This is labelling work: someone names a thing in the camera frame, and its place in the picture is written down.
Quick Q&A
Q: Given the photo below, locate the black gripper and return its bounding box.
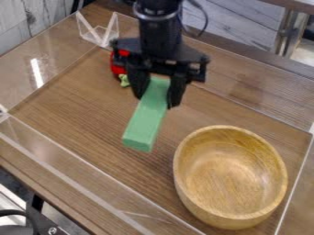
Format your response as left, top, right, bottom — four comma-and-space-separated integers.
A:
110, 16, 209, 108

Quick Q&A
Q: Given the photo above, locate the green stick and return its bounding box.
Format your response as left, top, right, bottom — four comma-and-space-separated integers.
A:
122, 77, 170, 152

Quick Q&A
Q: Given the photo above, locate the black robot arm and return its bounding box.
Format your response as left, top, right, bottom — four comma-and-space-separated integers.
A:
109, 0, 209, 108

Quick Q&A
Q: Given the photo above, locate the brown wooden bowl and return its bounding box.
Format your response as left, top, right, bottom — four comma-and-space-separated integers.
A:
172, 125, 288, 229

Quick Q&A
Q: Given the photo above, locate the red plush strawberry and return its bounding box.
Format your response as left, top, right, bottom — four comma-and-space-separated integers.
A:
109, 49, 132, 88

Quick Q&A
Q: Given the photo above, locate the metal table leg background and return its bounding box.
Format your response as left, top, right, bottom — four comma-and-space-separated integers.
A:
275, 9, 308, 58

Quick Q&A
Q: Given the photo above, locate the clear acrylic corner bracket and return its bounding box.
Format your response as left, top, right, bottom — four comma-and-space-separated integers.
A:
74, 12, 118, 49

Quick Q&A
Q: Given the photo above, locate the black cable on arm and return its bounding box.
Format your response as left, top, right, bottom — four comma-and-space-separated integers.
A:
178, 0, 209, 39

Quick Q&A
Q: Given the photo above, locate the clear acrylic tray wall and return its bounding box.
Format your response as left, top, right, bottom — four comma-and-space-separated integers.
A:
0, 106, 204, 235

